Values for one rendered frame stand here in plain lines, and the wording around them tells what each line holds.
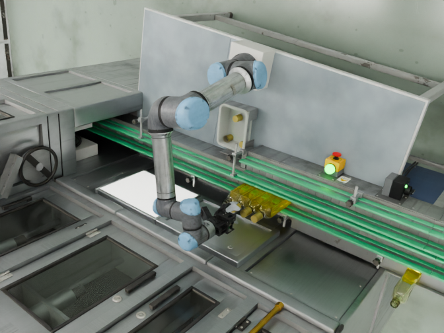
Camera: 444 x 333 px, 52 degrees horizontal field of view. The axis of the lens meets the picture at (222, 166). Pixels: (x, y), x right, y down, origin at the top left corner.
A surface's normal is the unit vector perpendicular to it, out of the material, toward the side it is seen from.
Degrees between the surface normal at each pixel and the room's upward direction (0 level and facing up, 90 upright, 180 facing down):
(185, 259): 90
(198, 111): 81
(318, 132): 0
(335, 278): 90
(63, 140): 90
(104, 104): 90
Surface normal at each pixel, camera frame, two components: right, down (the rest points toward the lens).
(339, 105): -0.60, 0.29
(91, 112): 0.79, 0.32
